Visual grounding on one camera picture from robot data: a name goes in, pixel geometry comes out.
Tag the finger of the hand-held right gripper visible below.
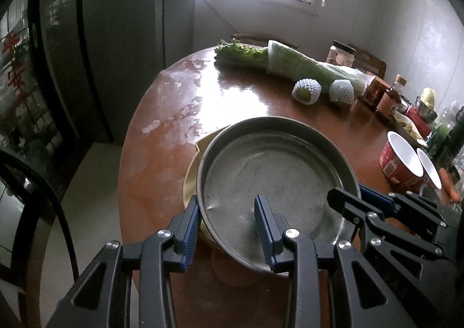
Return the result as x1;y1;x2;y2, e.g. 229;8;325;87
358;185;464;238
326;188;448;261

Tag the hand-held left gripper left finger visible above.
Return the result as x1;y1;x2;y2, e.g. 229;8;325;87
45;194;202;328

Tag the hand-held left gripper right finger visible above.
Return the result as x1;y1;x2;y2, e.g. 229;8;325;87
254;194;417;328

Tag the large steel bowl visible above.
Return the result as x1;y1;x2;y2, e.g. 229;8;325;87
418;183;450;205

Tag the red paper noodle bowl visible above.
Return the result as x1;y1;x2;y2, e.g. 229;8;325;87
416;147;443;191
379;131;424;185

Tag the cream shell-shaped plate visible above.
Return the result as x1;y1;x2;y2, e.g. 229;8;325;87
183;124;234;243

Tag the round steel pan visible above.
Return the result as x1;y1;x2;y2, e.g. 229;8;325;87
196;116;361;272

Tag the orange carrot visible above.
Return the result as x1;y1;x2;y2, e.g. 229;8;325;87
438;168;461;203

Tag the white oval dish with food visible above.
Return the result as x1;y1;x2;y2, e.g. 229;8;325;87
393;112;428;147

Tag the red box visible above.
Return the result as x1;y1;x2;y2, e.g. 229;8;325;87
408;107;434;136

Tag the green liquid plastic bottle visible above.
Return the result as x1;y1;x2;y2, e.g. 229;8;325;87
428;103;459;154

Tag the steel cup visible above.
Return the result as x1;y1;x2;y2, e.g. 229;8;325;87
415;96;439;122

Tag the sauce jar with red lid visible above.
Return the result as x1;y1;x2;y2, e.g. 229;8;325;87
360;78;390;109

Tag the black thermos flask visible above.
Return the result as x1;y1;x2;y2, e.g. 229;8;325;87
446;107;464;162

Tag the fruit in white foam net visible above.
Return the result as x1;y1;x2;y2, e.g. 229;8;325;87
292;78;322;104
329;79;355;107

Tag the wooden chair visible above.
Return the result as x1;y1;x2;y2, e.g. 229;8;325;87
348;44;387;78

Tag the clear jar with black lid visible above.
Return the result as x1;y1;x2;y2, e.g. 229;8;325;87
326;40;356;67

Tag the wrapped napa cabbage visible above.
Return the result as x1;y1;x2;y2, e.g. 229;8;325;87
266;41;376;91

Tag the green lettuce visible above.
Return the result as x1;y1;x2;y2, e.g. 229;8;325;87
214;39;269;67

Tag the dark refrigerator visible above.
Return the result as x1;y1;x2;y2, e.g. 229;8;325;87
0;0;165;278

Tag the black curved hose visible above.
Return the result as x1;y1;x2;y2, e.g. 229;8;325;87
0;148;80;278

